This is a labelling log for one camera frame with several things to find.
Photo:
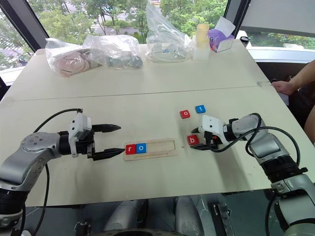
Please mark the plastic bag with grey item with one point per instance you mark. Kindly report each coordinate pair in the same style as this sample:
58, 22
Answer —
118, 54

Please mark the blue letter block o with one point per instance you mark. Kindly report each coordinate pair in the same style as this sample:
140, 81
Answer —
141, 148

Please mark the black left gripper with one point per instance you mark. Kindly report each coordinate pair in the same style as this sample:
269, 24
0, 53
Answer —
83, 148

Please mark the red letter block r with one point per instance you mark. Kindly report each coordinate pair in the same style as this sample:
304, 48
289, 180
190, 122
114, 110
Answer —
130, 149

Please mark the metal bracket with screws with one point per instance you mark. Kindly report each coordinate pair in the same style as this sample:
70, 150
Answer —
222, 218

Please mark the person's bare hand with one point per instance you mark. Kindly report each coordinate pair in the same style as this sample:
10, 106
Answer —
283, 87

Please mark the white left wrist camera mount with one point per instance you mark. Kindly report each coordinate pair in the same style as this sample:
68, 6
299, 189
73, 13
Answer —
80, 123

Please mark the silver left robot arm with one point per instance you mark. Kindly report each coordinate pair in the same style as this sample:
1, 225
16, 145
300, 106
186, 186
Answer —
32, 152

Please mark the blue letter block t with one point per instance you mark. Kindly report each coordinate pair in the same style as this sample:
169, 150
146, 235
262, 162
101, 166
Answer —
200, 109

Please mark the purple tissue box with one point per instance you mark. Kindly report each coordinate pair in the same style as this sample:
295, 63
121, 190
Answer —
221, 37

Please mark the wooden letter tray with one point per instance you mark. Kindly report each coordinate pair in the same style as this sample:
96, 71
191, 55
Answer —
160, 150

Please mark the grey rounded shape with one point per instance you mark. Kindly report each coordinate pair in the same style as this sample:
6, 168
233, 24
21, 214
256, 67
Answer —
188, 214
123, 216

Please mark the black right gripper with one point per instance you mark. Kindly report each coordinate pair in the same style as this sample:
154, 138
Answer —
212, 141

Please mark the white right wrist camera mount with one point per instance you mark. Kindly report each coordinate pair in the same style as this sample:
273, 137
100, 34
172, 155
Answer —
209, 124

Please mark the tall clear plastic bag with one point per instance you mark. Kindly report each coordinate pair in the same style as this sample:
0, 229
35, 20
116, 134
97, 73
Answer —
165, 41

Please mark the person's bare forearm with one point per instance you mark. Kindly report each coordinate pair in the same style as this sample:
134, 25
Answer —
304, 73

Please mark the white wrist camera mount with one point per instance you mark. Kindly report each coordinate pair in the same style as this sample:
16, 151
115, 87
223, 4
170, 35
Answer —
209, 124
80, 123

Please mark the pale yellow plastic cup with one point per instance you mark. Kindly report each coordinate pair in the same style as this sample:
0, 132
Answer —
202, 33

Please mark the red letter block o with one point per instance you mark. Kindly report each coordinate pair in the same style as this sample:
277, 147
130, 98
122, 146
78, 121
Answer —
185, 114

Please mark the red letter block b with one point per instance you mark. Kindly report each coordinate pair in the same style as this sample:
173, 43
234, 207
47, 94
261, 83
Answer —
192, 139

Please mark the plastic bag with pink contents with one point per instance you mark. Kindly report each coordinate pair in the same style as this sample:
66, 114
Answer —
71, 61

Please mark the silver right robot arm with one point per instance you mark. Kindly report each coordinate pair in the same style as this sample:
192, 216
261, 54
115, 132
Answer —
270, 150

